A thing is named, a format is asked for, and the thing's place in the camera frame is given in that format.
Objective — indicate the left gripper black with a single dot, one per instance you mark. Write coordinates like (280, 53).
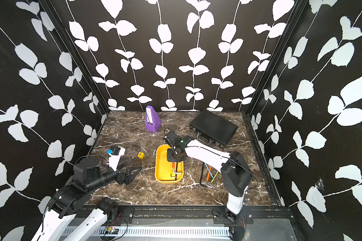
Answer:
(122, 178)

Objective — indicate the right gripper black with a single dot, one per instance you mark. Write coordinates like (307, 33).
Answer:
(170, 157)

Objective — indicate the yellow plastic storage tray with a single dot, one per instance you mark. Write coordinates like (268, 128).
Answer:
(163, 168)

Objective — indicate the dark long hex key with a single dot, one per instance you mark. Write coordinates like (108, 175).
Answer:
(201, 178)

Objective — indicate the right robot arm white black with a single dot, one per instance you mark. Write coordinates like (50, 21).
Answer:
(235, 172)

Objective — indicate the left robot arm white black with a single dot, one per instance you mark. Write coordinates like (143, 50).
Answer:
(89, 174)

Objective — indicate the orange hex key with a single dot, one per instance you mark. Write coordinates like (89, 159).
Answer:
(209, 173)

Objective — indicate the green hex key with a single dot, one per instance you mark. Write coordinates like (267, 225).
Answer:
(213, 179)

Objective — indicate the small yellow die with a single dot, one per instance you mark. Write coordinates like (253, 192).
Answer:
(141, 155)

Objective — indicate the purple metronome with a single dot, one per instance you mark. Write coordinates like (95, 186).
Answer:
(153, 122)

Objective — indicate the black briefcase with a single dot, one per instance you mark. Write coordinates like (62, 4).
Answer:
(215, 129)

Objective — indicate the perforated metal strip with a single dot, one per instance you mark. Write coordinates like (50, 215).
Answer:
(155, 232)

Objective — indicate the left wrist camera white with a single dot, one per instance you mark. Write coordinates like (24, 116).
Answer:
(115, 153)

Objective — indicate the black front mounting rail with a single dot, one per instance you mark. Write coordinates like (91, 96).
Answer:
(218, 213)

